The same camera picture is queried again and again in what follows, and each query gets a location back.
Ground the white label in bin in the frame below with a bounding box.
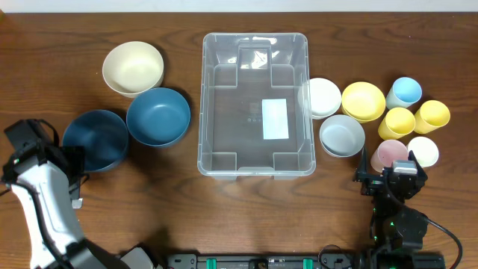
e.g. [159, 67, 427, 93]
[261, 99, 289, 140]

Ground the light blue cup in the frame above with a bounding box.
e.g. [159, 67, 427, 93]
[385, 77, 423, 110]

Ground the grey small bowl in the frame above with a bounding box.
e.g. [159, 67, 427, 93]
[319, 114, 365, 158]

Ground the white small bowl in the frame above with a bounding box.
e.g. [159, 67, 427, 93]
[309, 78, 342, 120]

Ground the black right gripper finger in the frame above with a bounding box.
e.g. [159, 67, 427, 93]
[408, 150, 428, 179]
[353, 146, 371, 182]

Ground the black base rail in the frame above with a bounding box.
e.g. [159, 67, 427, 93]
[164, 253, 359, 269]

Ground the pink cup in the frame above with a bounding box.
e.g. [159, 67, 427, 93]
[370, 140, 408, 173]

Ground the dark blue bowl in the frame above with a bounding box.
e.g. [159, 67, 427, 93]
[62, 110, 129, 173]
[126, 87, 191, 147]

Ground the yellow small bowl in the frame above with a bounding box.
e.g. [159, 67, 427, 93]
[341, 81, 385, 123]

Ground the clear plastic storage bin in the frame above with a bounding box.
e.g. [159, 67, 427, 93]
[197, 32, 316, 179]

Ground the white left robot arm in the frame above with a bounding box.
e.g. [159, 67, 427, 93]
[1, 119, 155, 269]

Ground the yellow cup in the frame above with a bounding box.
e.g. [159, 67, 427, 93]
[414, 100, 451, 135]
[378, 108, 415, 140]

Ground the cream large bowl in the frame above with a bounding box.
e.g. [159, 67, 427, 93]
[102, 41, 164, 99]

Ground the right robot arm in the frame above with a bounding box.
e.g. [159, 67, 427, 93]
[353, 149, 445, 269]

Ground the cream white cup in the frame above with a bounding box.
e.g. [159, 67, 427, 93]
[406, 136, 439, 167]

